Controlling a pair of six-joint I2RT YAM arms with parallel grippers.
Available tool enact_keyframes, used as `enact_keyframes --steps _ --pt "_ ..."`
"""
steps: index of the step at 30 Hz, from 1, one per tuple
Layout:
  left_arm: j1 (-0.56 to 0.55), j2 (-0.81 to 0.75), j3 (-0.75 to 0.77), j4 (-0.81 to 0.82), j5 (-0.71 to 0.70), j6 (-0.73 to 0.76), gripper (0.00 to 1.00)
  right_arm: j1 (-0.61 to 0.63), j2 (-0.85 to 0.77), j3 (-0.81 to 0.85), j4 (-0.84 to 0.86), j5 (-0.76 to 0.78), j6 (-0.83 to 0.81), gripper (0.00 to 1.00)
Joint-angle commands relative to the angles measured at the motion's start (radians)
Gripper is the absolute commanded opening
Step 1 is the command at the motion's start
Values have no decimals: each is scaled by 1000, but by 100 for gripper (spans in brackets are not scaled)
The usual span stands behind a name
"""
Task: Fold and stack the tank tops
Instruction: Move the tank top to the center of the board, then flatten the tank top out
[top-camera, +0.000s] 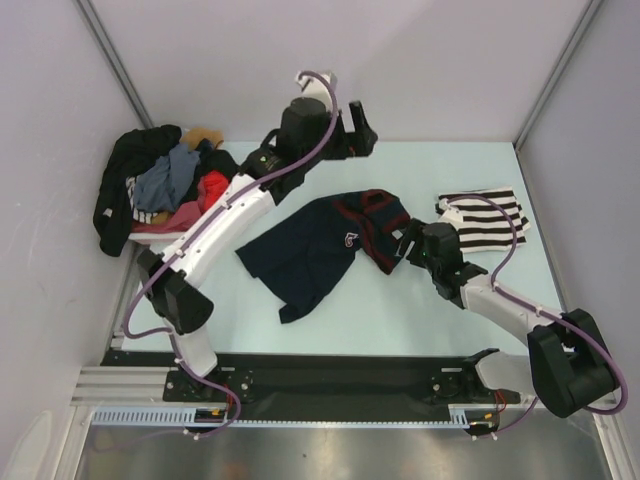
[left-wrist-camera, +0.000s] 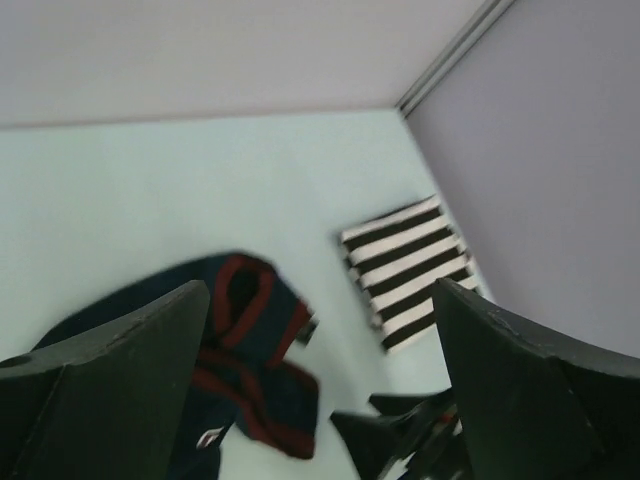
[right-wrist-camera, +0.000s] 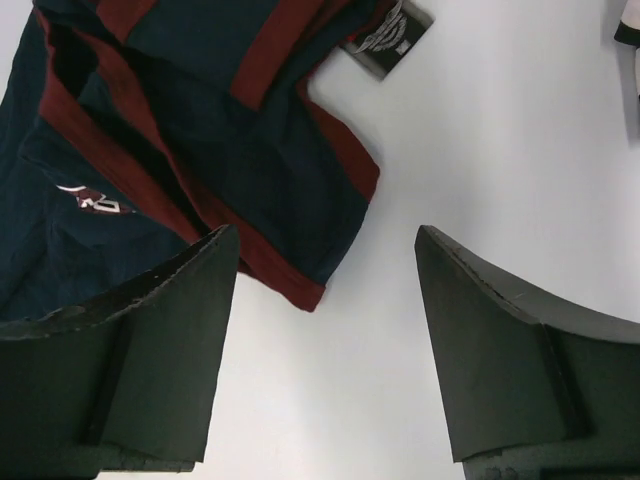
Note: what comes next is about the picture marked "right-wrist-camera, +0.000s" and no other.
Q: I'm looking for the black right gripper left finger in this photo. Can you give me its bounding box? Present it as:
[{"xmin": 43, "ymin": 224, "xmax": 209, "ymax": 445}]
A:
[{"xmin": 1, "ymin": 226, "xmax": 240, "ymax": 463}]

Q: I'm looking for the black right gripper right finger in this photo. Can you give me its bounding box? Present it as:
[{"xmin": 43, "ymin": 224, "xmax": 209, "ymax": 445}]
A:
[{"xmin": 415, "ymin": 226, "xmax": 639, "ymax": 463}]

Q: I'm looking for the navy maroon garment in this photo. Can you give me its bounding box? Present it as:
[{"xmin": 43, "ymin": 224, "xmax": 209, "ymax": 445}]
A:
[{"xmin": 1, "ymin": 1, "xmax": 433, "ymax": 321}]

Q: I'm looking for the black white striped tank top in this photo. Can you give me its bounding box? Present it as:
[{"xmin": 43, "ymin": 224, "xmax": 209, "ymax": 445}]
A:
[{"xmin": 613, "ymin": 0, "xmax": 640, "ymax": 146}]

